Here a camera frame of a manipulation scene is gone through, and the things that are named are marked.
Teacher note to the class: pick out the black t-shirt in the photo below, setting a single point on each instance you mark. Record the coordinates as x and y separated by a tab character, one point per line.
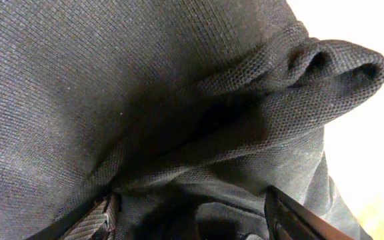
186	110

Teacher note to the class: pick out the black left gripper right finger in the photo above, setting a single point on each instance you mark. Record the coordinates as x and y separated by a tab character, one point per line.
289	220

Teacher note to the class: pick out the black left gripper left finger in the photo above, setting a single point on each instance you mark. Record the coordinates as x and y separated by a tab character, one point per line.
94	220

